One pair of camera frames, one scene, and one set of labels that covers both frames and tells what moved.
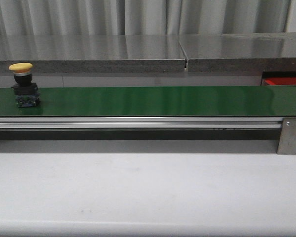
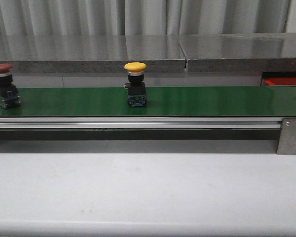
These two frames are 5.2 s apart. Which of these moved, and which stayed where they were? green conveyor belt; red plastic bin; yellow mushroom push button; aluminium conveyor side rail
Moved: yellow mushroom push button
Stayed: green conveyor belt; aluminium conveyor side rail; red plastic bin
